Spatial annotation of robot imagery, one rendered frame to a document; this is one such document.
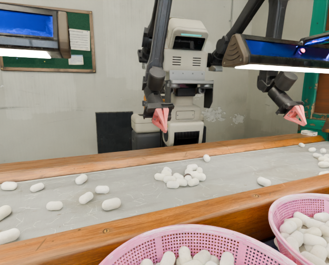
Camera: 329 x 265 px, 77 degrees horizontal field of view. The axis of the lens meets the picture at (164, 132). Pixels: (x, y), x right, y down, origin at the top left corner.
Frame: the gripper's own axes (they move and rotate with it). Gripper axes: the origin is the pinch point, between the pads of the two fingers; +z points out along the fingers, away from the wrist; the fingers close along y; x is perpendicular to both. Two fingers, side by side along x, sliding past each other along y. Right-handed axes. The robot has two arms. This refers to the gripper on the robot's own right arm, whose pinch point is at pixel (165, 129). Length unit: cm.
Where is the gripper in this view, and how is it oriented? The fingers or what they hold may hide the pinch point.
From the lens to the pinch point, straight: 67.2
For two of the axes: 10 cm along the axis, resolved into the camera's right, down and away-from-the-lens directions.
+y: 9.3, -0.7, 3.5
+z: 2.7, 7.7, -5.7
